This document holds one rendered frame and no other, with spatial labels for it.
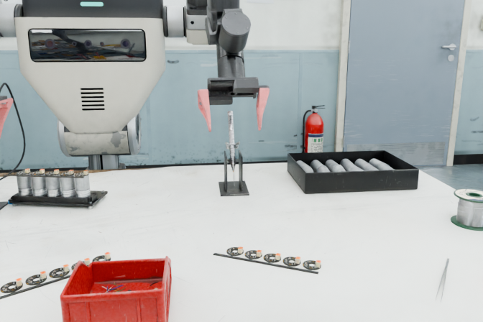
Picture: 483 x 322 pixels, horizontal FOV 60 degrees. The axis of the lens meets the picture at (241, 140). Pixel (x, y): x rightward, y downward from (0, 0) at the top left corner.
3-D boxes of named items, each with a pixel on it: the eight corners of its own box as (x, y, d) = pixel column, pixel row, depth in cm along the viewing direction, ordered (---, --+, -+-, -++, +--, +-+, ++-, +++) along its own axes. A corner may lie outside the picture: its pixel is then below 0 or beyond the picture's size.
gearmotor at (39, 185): (37, 195, 80) (34, 169, 79) (50, 196, 80) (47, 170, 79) (30, 200, 78) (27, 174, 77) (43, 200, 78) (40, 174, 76)
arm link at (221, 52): (240, 48, 94) (214, 47, 93) (245, 28, 88) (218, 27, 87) (242, 75, 91) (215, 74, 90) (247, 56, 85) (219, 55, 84)
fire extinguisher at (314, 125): (301, 168, 354) (303, 104, 342) (319, 168, 356) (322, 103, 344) (306, 174, 340) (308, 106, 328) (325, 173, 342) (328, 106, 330)
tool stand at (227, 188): (246, 203, 90) (243, 154, 94) (251, 191, 81) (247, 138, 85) (218, 204, 89) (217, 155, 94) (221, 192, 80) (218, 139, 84)
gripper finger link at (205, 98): (236, 122, 79) (233, 79, 83) (198, 123, 78) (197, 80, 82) (234, 136, 85) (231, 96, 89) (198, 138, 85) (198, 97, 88)
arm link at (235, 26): (241, 22, 95) (204, 24, 94) (250, -15, 85) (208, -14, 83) (252, 67, 91) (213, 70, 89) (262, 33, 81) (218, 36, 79)
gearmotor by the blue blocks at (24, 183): (24, 195, 80) (21, 169, 79) (36, 195, 80) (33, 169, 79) (16, 200, 78) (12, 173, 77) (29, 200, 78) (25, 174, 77)
